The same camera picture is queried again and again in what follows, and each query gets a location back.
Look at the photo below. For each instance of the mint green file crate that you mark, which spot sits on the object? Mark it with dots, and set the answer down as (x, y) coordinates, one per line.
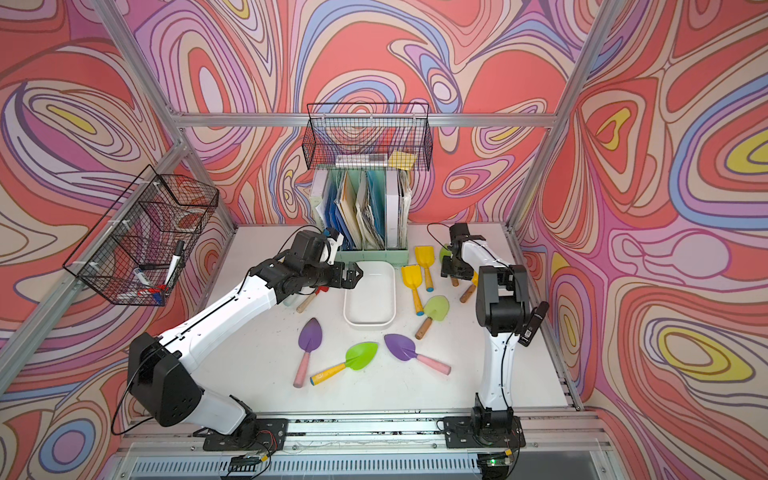
(369, 207)

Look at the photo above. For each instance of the light green trowel wooden handle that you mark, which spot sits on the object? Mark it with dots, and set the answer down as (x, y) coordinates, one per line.
(435, 310)

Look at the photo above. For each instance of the purple trowel pink handle left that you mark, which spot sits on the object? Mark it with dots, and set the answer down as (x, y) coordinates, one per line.
(310, 338)

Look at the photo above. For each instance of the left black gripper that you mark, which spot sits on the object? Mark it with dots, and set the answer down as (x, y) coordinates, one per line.
(338, 280)

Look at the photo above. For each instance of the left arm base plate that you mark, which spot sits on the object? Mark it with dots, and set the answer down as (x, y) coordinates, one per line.
(253, 434)

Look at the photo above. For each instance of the black wire basket back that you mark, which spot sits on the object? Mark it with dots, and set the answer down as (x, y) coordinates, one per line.
(362, 135)

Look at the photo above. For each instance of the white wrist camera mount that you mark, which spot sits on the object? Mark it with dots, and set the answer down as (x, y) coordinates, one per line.
(334, 240)

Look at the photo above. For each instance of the black white marker pen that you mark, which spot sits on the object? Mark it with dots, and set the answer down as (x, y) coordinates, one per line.
(175, 261)

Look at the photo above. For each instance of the green scoop yellow handle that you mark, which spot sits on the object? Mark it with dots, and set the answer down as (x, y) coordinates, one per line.
(357, 358)

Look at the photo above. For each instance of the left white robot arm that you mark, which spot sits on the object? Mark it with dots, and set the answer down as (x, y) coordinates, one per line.
(160, 368)

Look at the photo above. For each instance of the purple trowel pink handle right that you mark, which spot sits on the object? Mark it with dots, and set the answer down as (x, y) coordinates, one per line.
(404, 349)

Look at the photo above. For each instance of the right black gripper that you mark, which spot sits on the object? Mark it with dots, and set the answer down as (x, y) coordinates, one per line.
(446, 269)

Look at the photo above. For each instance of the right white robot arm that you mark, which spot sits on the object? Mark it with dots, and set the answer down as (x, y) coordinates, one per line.
(501, 310)

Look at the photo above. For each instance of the red shovel wooden handle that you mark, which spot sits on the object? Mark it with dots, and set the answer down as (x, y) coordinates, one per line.
(310, 298)

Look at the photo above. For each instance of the yellow sponge in basket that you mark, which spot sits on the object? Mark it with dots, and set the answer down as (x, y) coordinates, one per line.
(401, 160)

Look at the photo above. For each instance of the black wire basket left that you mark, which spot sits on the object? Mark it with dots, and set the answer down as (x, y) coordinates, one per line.
(128, 266)

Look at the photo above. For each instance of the white storage tray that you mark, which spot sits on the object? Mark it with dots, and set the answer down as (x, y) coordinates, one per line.
(371, 305)

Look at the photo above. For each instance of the black wire basket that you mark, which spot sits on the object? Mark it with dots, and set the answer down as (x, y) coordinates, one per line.
(128, 266)
(362, 135)

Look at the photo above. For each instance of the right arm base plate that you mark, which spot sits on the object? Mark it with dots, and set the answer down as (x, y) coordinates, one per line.
(484, 428)

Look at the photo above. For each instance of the purple trowel pink handle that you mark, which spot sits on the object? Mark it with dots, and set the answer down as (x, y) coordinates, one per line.
(404, 349)
(310, 338)

